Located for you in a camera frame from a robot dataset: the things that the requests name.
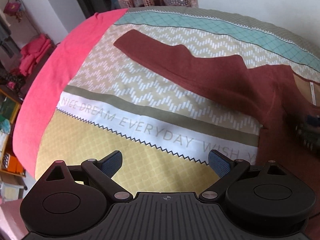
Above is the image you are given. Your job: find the maroon long sleeve sweater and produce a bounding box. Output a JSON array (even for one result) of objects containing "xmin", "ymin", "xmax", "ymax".
[{"xmin": 114, "ymin": 30, "xmax": 319, "ymax": 192}]

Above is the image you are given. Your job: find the pink clothes pile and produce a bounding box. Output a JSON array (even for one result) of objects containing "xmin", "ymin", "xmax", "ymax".
[{"xmin": 7, "ymin": 34, "xmax": 53, "ymax": 91}]

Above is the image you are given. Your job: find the patterned bed sheet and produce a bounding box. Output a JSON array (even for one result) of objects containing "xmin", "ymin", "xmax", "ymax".
[{"xmin": 34, "ymin": 7, "xmax": 319, "ymax": 194}]

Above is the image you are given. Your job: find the pink mattress cover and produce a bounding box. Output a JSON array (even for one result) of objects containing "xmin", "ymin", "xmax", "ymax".
[{"xmin": 12, "ymin": 9, "xmax": 127, "ymax": 177}]

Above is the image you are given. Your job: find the cluttered wooden shelf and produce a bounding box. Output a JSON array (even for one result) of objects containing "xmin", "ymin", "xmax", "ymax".
[{"xmin": 1, "ymin": 86, "xmax": 27, "ymax": 202}]

